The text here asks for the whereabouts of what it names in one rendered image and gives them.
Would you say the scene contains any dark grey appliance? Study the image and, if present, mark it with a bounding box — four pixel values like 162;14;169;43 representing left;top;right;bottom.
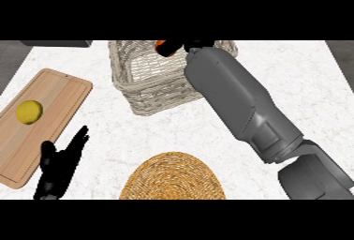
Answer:
18;39;94;49

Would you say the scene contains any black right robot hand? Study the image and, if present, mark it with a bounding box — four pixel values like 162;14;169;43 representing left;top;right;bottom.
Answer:
156;39;217;56

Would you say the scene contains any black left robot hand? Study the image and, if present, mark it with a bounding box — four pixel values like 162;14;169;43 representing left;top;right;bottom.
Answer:
32;125;91;201

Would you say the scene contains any pale wicker basket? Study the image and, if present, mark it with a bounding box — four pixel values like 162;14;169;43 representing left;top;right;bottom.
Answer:
108;39;239;117

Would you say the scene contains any pale wooden cutting board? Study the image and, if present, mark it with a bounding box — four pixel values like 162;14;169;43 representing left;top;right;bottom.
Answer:
0;67;94;189

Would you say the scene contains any round woven straw placemat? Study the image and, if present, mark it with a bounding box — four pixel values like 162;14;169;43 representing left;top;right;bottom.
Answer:
118;151;227;201

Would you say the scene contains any yellow lemon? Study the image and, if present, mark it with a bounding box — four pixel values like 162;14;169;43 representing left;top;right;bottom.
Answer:
15;99;44;126

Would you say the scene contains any orange squash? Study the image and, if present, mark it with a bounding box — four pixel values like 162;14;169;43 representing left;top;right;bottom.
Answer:
153;39;183;58

